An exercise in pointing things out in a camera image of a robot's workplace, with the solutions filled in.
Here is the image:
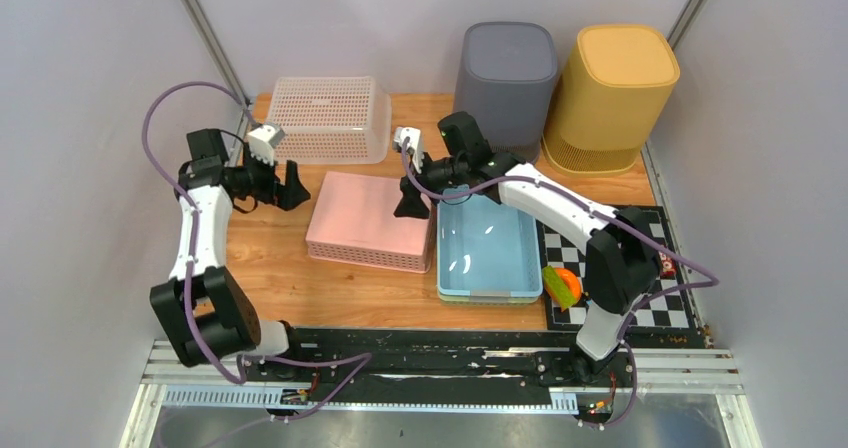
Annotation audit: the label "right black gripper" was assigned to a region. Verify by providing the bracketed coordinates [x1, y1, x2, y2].
[394, 149, 468, 221]

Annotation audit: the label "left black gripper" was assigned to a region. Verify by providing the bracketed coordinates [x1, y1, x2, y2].
[234, 144, 310, 212]

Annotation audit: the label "pink perforated basket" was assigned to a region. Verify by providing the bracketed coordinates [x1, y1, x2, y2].
[305, 171, 432, 273]

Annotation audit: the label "white perforated basket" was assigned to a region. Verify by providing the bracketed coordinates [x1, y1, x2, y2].
[266, 76, 392, 165]

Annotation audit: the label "blue perforated basket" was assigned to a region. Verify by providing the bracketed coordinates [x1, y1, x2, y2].
[437, 185, 543, 297]

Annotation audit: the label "green perforated basket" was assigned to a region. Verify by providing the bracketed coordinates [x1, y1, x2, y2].
[438, 294, 539, 306]

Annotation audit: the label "grey slatted waste bin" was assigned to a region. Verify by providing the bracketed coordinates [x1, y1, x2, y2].
[452, 21, 559, 163]

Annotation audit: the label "yellow slatted waste bin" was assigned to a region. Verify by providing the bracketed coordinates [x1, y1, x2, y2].
[541, 24, 680, 177]

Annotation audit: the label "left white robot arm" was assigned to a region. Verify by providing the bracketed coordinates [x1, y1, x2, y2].
[150, 124, 310, 381]

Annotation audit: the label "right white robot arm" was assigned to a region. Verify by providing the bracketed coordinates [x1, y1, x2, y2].
[392, 111, 662, 386]

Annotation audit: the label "green orange toy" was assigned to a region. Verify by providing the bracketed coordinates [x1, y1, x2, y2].
[541, 266, 583, 311]

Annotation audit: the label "red round toy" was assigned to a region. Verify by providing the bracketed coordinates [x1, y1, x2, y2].
[659, 253, 677, 279]

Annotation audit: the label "black white checkerboard mat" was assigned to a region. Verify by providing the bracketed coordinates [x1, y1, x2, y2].
[537, 206, 696, 333]

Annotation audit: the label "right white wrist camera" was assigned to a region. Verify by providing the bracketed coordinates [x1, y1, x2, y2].
[391, 126, 426, 173]

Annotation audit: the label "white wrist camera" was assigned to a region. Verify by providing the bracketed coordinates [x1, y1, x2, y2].
[391, 126, 426, 173]
[246, 124, 286, 166]

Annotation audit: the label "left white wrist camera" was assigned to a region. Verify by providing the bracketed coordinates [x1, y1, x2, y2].
[246, 124, 286, 166]

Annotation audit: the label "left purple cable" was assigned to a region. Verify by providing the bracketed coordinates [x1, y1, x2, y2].
[142, 81, 374, 443]

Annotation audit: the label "purple cable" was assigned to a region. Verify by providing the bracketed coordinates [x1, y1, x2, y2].
[142, 81, 374, 443]
[400, 140, 721, 431]

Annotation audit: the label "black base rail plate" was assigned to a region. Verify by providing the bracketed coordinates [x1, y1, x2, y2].
[246, 327, 697, 401]

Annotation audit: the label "left corner metal post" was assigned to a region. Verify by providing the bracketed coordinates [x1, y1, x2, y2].
[180, 0, 251, 107]

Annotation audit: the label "corner metal post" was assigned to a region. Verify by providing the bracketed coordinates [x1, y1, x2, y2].
[667, 0, 707, 50]
[180, 0, 251, 107]

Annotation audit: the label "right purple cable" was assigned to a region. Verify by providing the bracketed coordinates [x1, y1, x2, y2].
[400, 140, 721, 431]

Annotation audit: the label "aluminium frame rails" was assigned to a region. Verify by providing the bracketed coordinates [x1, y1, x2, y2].
[120, 341, 759, 447]

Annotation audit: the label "right corner metal post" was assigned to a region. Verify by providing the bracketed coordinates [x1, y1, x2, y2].
[667, 0, 707, 50]

